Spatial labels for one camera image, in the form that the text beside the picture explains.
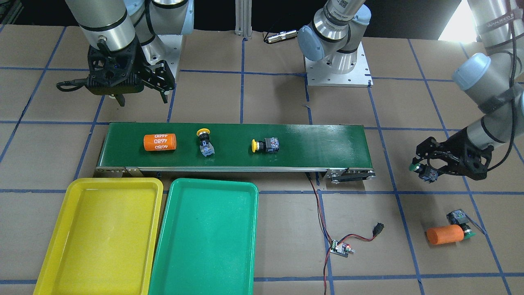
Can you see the green button beside cylinder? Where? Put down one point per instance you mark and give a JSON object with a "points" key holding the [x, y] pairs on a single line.
{"points": [[459, 217]]}

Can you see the yellow push button switch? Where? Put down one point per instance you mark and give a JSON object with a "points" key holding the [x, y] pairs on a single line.
{"points": [[206, 147]]}

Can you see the aluminium frame post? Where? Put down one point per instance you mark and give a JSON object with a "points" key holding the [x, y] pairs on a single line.
{"points": [[243, 14]]}

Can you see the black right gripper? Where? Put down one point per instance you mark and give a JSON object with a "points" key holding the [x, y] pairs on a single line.
{"points": [[144, 66]]}

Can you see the green push button switch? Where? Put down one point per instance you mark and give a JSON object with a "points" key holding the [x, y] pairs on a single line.
{"points": [[425, 172]]}

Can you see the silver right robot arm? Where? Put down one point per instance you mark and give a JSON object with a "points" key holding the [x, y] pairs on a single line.
{"points": [[111, 25]]}

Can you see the yellow plastic tray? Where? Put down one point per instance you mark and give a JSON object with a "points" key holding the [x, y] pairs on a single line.
{"points": [[104, 238]]}

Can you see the green plastic tray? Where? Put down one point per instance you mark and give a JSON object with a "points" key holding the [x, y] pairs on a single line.
{"points": [[207, 240]]}

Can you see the plain orange cylinder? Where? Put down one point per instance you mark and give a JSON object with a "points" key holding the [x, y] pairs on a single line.
{"points": [[444, 234]]}

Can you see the green conveyor belt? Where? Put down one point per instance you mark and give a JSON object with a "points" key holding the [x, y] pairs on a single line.
{"points": [[339, 152]]}

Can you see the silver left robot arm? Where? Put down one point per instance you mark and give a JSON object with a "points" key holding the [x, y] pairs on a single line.
{"points": [[335, 33]]}

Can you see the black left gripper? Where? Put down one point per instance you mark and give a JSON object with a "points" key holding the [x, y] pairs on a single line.
{"points": [[457, 148]]}

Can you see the loose blue tape strip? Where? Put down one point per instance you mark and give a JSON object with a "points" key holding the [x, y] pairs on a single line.
{"points": [[477, 225]]}

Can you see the motor speed controller board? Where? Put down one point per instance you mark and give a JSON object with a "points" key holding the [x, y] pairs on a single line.
{"points": [[340, 248]]}

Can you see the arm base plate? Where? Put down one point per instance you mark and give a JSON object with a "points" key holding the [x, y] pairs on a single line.
{"points": [[340, 69], [168, 48]]}

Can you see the orange 4680 battery cylinder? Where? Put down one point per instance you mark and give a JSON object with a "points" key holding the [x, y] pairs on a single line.
{"points": [[159, 142]]}

